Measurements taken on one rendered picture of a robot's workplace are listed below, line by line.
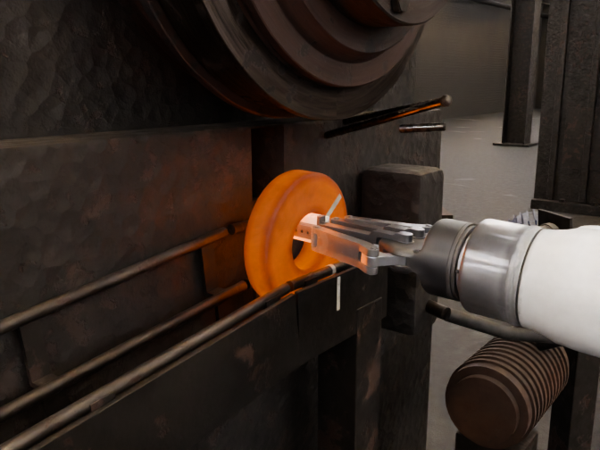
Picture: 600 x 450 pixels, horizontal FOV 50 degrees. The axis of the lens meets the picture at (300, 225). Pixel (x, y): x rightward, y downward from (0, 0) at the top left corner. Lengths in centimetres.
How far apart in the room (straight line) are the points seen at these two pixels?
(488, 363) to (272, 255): 42
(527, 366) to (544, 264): 46
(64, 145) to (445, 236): 35
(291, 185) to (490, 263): 22
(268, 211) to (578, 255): 30
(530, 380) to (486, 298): 41
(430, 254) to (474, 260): 4
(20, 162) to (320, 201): 32
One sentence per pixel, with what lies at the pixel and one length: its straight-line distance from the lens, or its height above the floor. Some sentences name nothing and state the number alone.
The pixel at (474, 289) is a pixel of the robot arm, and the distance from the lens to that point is 58.
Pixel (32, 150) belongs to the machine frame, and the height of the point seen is 87.
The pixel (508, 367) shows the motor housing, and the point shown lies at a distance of 96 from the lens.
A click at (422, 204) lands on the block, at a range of 90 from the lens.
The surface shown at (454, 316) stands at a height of 60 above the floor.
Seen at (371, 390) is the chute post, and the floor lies 53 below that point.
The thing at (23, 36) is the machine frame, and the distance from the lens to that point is 64.
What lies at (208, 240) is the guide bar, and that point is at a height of 76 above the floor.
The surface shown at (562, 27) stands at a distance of 487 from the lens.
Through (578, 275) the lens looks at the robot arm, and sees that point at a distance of 55.
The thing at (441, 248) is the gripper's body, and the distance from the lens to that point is 60.
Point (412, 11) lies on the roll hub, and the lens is 67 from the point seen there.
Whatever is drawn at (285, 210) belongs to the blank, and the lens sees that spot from 67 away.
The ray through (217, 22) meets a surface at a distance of 57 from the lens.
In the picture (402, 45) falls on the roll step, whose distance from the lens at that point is 79.
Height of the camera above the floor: 92
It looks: 13 degrees down
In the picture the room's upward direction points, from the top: straight up
